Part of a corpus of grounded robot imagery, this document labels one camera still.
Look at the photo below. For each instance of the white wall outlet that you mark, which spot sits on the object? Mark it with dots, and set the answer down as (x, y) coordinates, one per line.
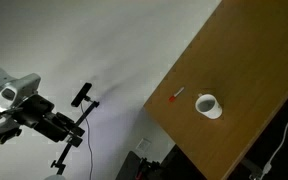
(143, 145)

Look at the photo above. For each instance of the black camera on stand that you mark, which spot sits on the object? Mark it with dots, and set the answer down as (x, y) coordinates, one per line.
(82, 95)

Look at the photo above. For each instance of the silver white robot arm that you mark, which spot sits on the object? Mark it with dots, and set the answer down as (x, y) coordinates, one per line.
(13, 92)

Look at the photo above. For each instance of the black equipment under table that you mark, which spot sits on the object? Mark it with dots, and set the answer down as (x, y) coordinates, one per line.
(175, 166)

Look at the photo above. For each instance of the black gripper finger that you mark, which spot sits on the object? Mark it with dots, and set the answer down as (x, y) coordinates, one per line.
(69, 124)
(73, 139)

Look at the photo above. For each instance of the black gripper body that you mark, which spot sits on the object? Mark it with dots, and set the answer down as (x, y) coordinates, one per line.
(36, 113)

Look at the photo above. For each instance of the white ceramic mug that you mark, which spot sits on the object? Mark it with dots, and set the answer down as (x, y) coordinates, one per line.
(207, 105)

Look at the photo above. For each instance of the red capped white marker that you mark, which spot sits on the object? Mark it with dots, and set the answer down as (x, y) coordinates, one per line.
(173, 97)

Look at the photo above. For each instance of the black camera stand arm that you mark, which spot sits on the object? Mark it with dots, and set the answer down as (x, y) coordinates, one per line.
(59, 164)

